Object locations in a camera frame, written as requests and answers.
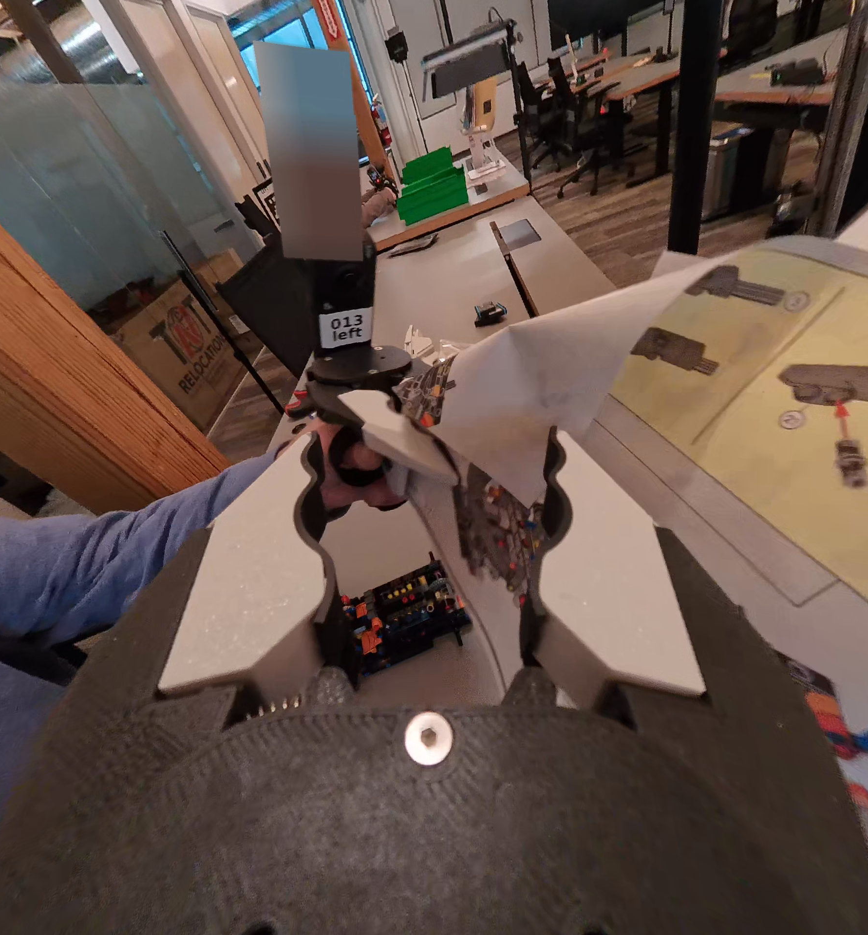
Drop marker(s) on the lego car chassis model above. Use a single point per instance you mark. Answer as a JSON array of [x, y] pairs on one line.
[[405, 606]]

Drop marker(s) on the lego instruction booklet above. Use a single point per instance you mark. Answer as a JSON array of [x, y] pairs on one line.
[[770, 438]]

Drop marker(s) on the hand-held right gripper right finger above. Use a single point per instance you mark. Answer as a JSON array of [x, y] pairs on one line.
[[609, 584]]

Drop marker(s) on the white folded cardboard piece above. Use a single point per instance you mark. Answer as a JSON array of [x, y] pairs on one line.
[[418, 342]]

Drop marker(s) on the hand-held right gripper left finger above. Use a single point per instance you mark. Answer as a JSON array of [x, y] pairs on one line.
[[251, 584]]

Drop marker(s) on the wooden pillar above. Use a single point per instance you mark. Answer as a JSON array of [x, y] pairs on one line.
[[54, 380]]

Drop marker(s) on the person's left forearm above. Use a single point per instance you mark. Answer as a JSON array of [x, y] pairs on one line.
[[112, 555]]

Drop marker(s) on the person's left hand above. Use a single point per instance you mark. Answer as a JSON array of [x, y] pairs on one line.
[[353, 500]]

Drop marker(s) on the red fire extinguisher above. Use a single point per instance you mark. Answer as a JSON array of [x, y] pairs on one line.
[[383, 124]]

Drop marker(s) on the green storage bin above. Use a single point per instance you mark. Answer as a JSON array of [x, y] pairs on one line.
[[434, 190]]

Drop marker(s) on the overhead desk lamp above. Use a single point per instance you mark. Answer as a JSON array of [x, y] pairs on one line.
[[467, 62]]

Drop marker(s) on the black column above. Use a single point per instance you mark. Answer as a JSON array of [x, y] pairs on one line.
[[693, 124]]

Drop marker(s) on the wooden-edged desk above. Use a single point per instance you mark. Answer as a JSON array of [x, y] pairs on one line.
[[492, 193]]

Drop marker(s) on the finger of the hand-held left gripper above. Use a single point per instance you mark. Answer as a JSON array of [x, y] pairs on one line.
[[397, 435]]

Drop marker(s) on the brown cardboard moving box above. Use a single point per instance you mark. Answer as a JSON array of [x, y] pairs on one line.
[[185, 350]]

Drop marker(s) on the black office chair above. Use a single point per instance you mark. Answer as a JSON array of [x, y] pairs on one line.
[[573, 109], [273, 307]]

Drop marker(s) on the small black blue device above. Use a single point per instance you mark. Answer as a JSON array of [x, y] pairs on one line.
[[492, 312]]

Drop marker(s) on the grey waste bin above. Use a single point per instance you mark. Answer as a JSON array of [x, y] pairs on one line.
[[722, 172]]

